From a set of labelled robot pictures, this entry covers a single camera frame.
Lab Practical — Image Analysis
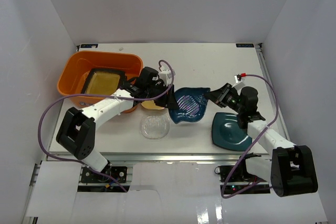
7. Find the dark blue leaf plate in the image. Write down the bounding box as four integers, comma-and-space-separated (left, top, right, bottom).
169, 87, 211, 124

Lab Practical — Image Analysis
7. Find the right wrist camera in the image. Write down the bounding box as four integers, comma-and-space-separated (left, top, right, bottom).
233, 73, 247, 91

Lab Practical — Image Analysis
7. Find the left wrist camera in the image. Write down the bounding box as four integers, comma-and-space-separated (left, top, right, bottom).
158, 66, 175, 86

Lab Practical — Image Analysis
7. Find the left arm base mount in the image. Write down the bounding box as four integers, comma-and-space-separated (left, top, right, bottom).
78, 166, 130, 193

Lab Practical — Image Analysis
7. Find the yellow square small plate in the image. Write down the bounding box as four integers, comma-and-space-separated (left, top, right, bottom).
141, 100, 164, 111

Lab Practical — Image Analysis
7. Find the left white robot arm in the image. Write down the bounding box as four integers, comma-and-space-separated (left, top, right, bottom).
56, 66, 179, 182

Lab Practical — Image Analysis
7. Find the teal square large plate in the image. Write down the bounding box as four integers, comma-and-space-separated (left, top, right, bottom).
211, 112, 252, 152

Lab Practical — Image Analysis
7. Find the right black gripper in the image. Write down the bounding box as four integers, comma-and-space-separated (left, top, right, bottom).
204, 83, 244, 114

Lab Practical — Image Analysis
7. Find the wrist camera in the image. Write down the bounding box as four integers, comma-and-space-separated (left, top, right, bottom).
233, 73, 247, 91
158, 66, 175, 86

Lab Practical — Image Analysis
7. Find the aluminium table frame rail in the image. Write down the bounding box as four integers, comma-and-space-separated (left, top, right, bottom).
26, 43, 305, 223

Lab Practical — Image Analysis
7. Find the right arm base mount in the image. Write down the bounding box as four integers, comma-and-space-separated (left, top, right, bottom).
214, 161, 271, 196

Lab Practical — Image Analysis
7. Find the amber black-rimmed square plate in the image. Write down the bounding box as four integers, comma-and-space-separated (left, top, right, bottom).
81, 68, 126, 95

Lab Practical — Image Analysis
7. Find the orange plastic bin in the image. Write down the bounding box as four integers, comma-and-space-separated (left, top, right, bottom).
57, 51, 143, 108

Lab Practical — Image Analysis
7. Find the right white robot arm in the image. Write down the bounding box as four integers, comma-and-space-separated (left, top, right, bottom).
204, 83, 318, 197

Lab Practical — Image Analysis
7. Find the clear glass round plate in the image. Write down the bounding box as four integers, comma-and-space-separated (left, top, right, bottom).
140, 114, 170, 140

